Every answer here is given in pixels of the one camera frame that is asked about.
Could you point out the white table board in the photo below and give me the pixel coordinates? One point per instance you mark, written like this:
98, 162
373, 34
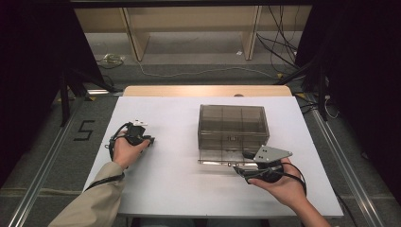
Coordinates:
189, 189

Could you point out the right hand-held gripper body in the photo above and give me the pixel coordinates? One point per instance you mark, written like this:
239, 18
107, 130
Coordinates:
271, 171

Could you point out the transparent grey drawer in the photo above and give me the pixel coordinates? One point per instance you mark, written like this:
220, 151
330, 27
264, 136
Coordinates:
220, 157

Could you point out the black metal stand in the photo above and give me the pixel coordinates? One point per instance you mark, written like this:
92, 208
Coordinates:
64, 101
321, 94

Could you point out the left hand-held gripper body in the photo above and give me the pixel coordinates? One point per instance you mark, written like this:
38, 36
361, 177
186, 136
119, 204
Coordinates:
135, 134

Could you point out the dark curtain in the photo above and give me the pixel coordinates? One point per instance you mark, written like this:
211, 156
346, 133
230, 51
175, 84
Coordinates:
28, 78
365, 78

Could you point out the person's left hand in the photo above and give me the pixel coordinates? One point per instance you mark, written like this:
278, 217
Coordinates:
126, 153

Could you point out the transparent grey drawer box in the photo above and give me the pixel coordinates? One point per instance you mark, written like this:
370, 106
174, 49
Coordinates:
231, 121

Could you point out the beige wooden desk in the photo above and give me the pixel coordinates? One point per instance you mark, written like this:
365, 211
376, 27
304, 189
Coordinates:
138, 38

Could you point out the short aluminium rail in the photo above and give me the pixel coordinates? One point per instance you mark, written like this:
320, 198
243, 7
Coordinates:
102, 92

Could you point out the person's right hand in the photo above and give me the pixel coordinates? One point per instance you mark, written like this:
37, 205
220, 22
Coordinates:
287, 189

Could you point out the aluminium floor rail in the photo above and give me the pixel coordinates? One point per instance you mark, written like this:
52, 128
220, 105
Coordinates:
41, 179
346, 176

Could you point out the small white floor scrap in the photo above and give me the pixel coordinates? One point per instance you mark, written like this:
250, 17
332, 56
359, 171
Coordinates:
239, 53

